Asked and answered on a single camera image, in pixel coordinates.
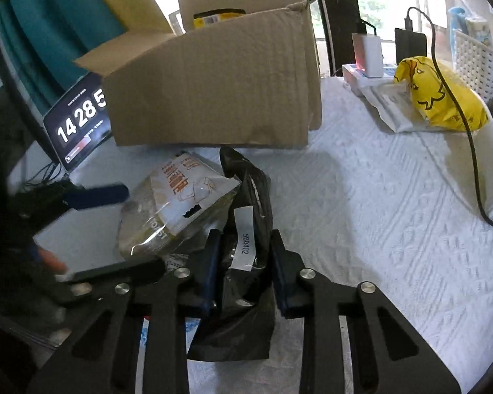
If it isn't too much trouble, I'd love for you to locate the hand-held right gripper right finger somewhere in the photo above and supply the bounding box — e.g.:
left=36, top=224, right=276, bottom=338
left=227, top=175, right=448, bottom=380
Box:
left=271, top=230, right=463, bottom=394

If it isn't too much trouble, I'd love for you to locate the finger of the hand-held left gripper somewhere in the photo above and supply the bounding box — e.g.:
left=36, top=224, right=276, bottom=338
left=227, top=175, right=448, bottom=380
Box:
left=68, top=184, right=130, bottom=211
left=58, top=258, right=166, bottom=304

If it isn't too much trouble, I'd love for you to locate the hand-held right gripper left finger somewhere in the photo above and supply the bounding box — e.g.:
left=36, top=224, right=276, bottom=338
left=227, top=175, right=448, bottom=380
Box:
left=27, top=230, right=223, bottom=394

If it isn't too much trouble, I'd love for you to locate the black snack packet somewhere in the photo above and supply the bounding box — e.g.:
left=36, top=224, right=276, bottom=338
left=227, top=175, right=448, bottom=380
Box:
left=187, top=145, right=276, bottom=362

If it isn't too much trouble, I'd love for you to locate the beige toast bread packet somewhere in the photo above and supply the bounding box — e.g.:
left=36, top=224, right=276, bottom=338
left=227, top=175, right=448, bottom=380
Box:
left=118, top=151, right=241, bottom=260

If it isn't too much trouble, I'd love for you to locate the cardboard box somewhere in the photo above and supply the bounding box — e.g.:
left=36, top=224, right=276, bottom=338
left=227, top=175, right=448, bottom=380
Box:
left=74, top=0, right=379, bottom=148

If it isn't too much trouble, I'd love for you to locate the black tablet clock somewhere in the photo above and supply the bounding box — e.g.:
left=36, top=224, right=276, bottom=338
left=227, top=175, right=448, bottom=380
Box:
left=43, top=72, right=113, bottom=173

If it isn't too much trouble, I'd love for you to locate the white textured tablecloth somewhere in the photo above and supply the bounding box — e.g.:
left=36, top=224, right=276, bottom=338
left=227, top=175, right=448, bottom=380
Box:
left=8, top=76, right=493, bottom=394

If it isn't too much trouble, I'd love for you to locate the teal curtain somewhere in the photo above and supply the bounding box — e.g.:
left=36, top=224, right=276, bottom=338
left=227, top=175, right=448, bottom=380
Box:
left=0, top=0, right=128, bottom=107

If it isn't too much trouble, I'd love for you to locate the white power strip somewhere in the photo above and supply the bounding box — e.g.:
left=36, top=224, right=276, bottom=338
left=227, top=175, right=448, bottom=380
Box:
left=342, top=63, right=399, bottom=87

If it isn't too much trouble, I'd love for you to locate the yellow orange snack packet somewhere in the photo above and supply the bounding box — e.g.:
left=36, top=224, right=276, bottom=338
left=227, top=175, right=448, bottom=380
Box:
left=193, top=8, right=247, bottom=29

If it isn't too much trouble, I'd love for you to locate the white charger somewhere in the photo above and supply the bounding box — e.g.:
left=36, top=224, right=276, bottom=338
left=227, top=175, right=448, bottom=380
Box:
left=351, top=33, right=384, bottom=78

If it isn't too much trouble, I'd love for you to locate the yellow plastic bag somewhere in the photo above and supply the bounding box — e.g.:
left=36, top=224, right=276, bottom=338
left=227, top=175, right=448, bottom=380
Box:
left=394, top=55, right=489, bottom=132

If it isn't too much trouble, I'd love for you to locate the black power bank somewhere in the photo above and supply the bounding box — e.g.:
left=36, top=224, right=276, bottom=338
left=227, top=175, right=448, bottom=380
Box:
left=394, top=28, right=428, bottom=64

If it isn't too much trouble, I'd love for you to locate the white plastic basket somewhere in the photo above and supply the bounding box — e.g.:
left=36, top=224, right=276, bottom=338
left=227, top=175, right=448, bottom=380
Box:
left=452, top=29, right=493, bottom=103

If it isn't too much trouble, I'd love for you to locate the blue white carton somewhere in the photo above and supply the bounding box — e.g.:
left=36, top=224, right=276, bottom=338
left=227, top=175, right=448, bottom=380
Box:
left=448, top=6, right=493, bottom=46

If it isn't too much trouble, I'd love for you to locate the black cable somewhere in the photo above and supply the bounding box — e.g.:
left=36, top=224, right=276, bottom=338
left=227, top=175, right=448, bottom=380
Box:
left=407, top=7, right=493, bottom=230

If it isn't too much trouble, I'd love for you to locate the black window frame post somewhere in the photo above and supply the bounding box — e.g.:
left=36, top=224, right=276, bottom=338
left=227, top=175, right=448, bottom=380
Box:
left=312, top=0, right=362, bottom=78

